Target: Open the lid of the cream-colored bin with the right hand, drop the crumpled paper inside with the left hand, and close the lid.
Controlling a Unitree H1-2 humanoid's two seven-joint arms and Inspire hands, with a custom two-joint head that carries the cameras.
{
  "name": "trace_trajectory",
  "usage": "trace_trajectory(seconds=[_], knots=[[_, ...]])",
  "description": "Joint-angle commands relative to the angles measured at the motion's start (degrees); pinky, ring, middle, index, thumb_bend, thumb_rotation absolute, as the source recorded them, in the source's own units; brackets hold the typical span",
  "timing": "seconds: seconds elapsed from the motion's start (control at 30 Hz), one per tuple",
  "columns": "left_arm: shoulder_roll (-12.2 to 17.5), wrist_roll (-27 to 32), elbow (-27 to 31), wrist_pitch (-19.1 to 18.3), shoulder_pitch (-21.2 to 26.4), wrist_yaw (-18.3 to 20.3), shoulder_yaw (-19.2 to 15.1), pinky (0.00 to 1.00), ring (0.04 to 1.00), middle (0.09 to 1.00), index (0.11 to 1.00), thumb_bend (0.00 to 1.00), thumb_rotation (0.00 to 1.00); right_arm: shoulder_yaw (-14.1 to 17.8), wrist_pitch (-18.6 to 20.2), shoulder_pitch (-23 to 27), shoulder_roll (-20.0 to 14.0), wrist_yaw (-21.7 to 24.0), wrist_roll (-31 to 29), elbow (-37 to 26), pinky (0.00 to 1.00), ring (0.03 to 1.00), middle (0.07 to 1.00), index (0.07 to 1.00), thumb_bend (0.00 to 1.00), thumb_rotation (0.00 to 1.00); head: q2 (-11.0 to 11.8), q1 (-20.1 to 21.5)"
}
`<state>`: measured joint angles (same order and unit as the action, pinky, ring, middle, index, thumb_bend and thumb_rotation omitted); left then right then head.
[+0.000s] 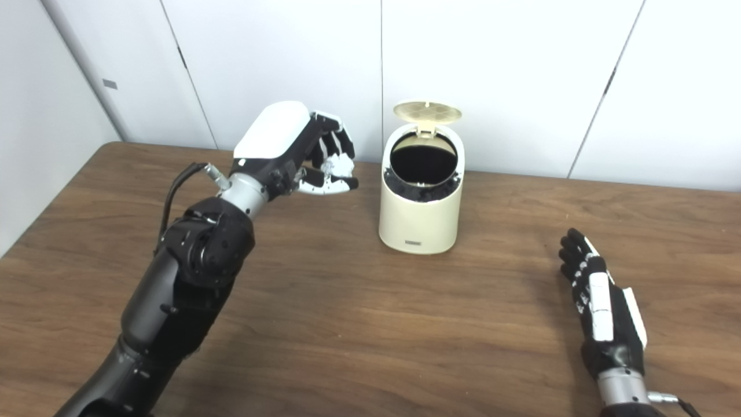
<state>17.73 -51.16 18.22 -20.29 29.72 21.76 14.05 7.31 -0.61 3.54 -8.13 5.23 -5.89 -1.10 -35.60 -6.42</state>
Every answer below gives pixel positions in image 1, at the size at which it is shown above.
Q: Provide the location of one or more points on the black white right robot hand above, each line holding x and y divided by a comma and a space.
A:
613, 341

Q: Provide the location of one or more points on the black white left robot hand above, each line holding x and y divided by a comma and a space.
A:
272, 133

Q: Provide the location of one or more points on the white paper ball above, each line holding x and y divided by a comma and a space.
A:
338, 167

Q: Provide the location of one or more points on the cream round bin lid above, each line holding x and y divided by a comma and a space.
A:
427, 111

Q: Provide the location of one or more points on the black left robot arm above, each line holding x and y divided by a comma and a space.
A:
179, 289

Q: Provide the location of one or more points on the cream-colored round bin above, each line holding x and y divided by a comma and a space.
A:
419, 223

